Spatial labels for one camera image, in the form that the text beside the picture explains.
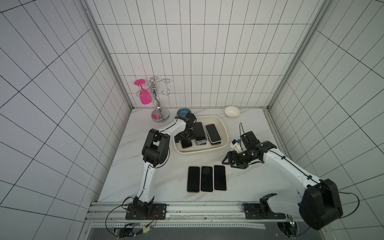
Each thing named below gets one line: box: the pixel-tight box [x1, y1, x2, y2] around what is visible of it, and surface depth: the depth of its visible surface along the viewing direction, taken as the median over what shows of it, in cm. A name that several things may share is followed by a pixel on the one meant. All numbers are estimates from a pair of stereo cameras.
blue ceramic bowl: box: [176, 108, 192, 117], surface depth 116 cm
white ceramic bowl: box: [224, 106, 241, 118], surface depth 115 cm
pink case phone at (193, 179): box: [186, 166, 200, 193], surface depth 85 cm
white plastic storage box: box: [173, 115, 229, 155], surface depth 100 cm
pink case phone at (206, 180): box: [200, 165, 214, 193], surface depth 83 cm
